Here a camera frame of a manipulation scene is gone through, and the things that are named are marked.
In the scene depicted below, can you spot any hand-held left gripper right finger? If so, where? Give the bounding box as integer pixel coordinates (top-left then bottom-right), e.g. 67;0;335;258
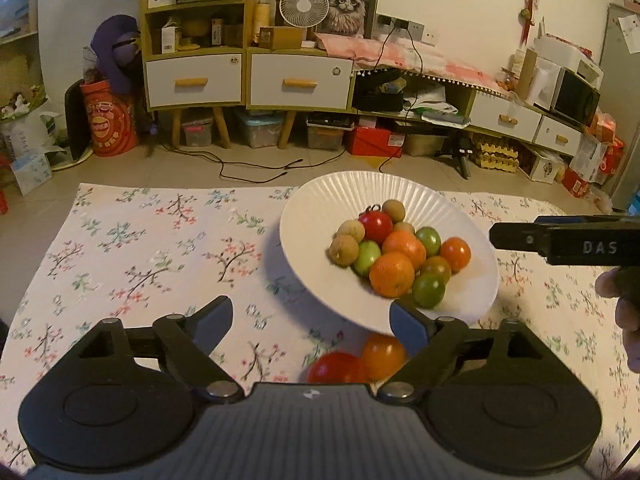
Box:
377;299;546;402

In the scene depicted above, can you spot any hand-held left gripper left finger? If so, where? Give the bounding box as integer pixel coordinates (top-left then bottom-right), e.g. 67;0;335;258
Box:
75;295;246;402

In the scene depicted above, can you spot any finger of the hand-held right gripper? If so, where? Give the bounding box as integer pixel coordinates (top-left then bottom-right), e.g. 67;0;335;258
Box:
534;213;640;228
489;222;551;257

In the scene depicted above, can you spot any orange tomato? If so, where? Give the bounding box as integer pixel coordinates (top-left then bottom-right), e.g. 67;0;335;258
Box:
440;236;472;273
361;332;408;383

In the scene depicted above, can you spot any green tomato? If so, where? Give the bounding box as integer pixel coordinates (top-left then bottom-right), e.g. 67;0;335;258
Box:
415;226;443;257
411;272;447;309
352;240;383;277

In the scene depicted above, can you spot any large orange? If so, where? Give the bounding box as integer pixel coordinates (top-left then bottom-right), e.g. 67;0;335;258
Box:
369;251;417;298

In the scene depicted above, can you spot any brown-green tomato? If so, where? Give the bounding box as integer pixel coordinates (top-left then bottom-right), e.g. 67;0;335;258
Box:
419;256;452;286

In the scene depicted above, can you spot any small orange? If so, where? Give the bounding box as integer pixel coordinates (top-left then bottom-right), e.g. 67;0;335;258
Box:
382;230;427;268

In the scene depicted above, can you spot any large red tomato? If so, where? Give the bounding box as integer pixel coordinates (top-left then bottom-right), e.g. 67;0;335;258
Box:
306;351;368;385

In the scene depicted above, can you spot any small red tomato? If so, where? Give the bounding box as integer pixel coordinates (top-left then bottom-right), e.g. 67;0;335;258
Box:
358;210;394;245

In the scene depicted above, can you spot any white ribbed plate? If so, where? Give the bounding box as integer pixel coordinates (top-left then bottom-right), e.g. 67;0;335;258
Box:
279;171;500;336

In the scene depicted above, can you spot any person's right hand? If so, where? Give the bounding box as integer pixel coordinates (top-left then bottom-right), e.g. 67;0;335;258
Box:
595;266;640;373

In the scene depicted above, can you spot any small red cardboard box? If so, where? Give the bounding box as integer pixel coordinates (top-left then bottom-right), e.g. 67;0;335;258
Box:
562;167;591;198

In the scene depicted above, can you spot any white printed cardboard box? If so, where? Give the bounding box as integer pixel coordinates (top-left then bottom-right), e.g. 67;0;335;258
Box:
527;152;563;183

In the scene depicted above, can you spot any stack of egg cartons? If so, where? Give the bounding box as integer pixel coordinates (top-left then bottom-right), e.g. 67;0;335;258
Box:
472;137;523;173

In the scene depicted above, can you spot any small white drawer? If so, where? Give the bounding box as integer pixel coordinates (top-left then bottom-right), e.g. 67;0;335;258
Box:
470;92;543;143
534;116;583;157

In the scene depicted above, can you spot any floral tablecloth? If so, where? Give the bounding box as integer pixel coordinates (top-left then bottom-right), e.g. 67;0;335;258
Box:
0;182;640;476

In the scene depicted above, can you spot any black tripod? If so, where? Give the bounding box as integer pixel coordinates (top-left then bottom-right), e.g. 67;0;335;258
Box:
435;137;476;181

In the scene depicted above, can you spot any black and white microwave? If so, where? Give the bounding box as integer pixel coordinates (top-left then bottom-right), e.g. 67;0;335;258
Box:
550;67;601;128

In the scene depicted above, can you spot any grey refrigerator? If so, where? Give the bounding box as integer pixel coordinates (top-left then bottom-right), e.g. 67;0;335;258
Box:
597;2;640;211

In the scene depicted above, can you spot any beige box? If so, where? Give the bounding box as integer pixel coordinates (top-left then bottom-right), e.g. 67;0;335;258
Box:
402;132;448;157

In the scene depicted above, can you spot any low yellow wooden cabinet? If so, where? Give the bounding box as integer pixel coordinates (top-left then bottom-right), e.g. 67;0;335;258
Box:
351;67;586;158

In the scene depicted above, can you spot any large red cardboard box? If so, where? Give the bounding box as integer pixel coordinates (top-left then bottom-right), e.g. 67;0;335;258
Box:
347;125;405;158

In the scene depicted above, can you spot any clear storage box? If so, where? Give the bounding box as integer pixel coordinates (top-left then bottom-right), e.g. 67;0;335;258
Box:
181;110;216;148
306;112;353;151

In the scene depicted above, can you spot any teal-lid storage box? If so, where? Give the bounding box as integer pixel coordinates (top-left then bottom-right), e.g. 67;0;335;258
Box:
236;110;286;149

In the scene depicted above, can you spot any pink patterned cloth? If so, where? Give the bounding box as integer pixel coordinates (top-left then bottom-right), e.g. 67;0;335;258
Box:
312;32;511;93

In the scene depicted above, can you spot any red hanging ornament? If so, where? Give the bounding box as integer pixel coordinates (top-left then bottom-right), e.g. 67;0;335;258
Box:
520;0;543;43

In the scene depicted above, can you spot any red printed bag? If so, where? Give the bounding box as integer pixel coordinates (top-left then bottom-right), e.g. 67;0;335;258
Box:
80;80;141;158

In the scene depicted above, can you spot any blue tissue box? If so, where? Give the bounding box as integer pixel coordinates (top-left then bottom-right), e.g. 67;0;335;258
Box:
10;152;53;196

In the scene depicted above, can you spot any yellow wooden shelf cabinet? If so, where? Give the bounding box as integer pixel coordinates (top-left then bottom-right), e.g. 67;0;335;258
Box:
139;0;356;150

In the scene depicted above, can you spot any black flat panel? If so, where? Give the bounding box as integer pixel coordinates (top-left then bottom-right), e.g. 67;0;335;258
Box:
64;80;93;161

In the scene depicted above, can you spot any white plastic bag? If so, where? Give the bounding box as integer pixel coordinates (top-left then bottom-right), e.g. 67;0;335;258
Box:
0;110;66;161

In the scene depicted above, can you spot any framed cat picture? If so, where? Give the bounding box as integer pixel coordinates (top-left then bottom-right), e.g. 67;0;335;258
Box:
312;0;381;39

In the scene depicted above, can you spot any white carton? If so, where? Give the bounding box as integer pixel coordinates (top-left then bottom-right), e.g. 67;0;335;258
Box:
160;17;182;53

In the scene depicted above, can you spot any brown cardboard box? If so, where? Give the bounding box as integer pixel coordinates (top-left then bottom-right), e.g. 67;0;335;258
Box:
258;26;306;51

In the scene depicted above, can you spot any yellow bowl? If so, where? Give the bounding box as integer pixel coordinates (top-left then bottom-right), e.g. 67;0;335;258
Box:
181;17;211;51

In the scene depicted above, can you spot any purple plush toy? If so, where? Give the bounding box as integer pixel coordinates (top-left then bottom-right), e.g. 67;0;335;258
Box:
85;15;146;96

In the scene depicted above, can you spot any yellow bottle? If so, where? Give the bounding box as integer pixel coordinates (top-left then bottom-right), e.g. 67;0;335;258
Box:
256;2;272;43

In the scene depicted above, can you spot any small white desk fan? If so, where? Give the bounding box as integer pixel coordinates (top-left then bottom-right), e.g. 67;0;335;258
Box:
279;0;331;30

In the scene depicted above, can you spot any wooden bookshelf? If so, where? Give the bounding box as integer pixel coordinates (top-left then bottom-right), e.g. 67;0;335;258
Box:
0;0;41;106

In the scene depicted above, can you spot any black floor cable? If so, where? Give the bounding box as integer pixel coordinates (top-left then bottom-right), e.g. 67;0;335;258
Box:
160;142;346;183

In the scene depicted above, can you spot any white drawer wooden handle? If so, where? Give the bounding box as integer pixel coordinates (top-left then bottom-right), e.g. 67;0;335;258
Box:
145;54;243;108
250;52;352;110

